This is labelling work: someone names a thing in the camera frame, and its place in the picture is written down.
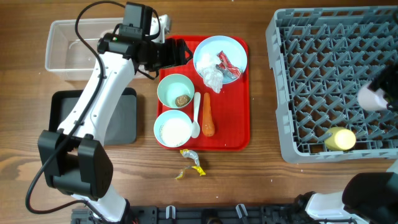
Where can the yellow plastic cup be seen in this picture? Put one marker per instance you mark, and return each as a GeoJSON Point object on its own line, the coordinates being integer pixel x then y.
{"type": "Point", "coordinates": [341, 139]}

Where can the white tissue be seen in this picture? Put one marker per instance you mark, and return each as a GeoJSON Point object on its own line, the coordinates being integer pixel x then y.
{"type": "Point", "coordinates": [207, 68]}

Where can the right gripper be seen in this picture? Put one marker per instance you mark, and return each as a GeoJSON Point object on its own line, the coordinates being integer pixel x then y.
{"type": "Point", "coordinates": [383, 79]}

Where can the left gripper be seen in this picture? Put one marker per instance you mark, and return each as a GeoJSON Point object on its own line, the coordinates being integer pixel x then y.
{"type": "Point", "coordinates": [173, 53]}

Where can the pink plastic cup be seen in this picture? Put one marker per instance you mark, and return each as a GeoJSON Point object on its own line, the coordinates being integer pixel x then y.
{"type": "Point", "coordinates": [371, 100]}

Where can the clear plastic bin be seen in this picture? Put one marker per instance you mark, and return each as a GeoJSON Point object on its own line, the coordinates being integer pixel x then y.
{"type": "Point", "coordinates": [66, 56]}

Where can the black plastic tray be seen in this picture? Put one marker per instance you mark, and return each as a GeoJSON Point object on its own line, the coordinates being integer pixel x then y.
{"type": "Point", "coordinates": [122, 127]}

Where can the red serving tray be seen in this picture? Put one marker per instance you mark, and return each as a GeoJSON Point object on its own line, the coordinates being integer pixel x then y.
{"type": "Point", "coordinates": [230, 111]}

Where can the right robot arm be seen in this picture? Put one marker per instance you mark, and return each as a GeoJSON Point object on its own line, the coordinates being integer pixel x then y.
{"type": "Point", "coordinates": [369, 197]}

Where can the orange carrot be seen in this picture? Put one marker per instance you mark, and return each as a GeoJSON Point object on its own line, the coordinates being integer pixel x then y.
{"type": "Point", "coordinates": [208, 127]}

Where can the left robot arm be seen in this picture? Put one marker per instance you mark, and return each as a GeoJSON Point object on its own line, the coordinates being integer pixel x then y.
{"type": "Point", "coordinates": [73, 157]}

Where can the grey dishwasher rack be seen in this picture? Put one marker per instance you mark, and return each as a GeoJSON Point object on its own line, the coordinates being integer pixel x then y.
{"type": "Point", "coordinates": [321, 57]}

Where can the green bowl with food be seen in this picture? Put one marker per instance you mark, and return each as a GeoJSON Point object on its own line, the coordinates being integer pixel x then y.
{"type": "Point", "coordinates": [172, 86]}

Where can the red snack wrapper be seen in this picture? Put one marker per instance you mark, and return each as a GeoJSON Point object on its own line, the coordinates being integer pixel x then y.
{"type": "Point", "coordinates": [227, 68]}

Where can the yellow snack wrapper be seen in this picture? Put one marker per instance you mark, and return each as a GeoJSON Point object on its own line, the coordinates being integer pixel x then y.
{"type": "Point", "coordinates": [195, 163]}

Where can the light blue plate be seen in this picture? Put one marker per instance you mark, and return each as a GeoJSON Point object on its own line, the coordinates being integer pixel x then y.
{"type": "Point", "coordinates": [231, 47]}

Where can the blue bowl with rice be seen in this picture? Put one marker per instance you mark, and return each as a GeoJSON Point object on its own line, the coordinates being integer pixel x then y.
{"type": "Point", "coordinates": [173, 128]}

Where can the brown food lump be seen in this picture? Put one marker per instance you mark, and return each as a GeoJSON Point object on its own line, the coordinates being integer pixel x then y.
{"type": "Point", "coordinates": [182, 100]}

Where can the white ceramic spoon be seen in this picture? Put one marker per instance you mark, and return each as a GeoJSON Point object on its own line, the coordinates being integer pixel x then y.
{"type": "Point", "coordinates": [196, 107]}

